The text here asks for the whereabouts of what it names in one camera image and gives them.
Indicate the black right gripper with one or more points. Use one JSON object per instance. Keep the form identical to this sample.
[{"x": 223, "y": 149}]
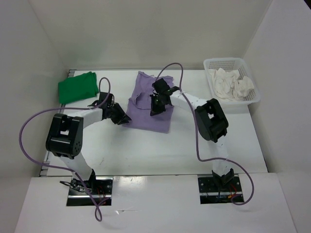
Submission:
[{"x": 155, "y": 109}]

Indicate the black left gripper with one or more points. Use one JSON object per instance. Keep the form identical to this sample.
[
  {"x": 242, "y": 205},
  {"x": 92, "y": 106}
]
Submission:
[{"x": 122, "y": 117}]

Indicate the purple t-shirt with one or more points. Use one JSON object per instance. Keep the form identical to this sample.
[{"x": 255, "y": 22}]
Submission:
[{"x": 139, "y": 107}]

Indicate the green t-shirt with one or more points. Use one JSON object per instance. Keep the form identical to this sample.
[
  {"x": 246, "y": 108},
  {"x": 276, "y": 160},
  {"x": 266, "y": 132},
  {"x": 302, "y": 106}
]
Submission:
[{"x": 78, "y": 88}]

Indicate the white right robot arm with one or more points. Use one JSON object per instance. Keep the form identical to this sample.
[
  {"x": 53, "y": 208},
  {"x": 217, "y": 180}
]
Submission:
[{"x": 210, "y": 123}]

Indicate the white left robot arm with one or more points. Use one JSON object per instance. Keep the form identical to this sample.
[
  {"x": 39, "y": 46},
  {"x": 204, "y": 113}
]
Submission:
[{"x": 65, "y": 140}]

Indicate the white t-shirt in basket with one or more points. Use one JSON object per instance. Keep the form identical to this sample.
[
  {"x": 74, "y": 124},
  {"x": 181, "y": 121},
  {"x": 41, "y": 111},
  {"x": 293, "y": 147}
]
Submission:
[{"x": 228, "y": 86}]

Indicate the white plastic basket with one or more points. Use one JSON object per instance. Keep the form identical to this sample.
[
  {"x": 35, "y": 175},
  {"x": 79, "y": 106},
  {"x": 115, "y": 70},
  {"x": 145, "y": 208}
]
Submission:
[{"x": 230, "y": 64}]

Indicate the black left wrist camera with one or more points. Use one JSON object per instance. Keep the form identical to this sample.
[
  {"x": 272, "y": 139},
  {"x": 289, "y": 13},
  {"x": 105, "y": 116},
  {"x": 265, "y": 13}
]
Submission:
[{"x": 105, "y": 100}]

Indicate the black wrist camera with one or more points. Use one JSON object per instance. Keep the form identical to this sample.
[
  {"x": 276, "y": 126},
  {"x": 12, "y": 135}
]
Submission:
[
  {"x": 105, "y": 100},
  {"x": 162, "y": 88}
]

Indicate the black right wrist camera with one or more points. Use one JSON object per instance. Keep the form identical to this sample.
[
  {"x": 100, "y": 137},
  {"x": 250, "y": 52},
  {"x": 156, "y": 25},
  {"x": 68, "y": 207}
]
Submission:
[{"x": 162, "y": 88}]

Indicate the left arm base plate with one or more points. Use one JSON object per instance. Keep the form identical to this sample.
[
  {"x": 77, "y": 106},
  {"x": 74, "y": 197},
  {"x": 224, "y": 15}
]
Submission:
[{"x": 102, "y": 194}]

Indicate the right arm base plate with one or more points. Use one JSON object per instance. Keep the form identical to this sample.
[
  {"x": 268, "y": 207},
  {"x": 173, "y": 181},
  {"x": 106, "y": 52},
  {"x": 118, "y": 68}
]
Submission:
[{"x": 211, "y": 194}]

